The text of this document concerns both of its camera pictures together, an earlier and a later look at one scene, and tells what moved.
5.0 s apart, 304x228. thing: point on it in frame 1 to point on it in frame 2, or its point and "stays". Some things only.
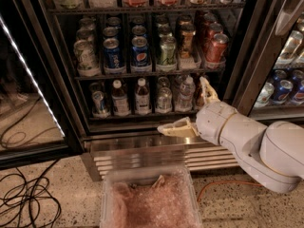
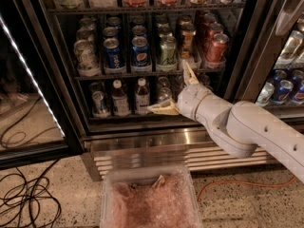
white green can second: (86, 34) stays
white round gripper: (214, 120) to (189, 101)
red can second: (214, 28) stays
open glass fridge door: (38, 120) stays
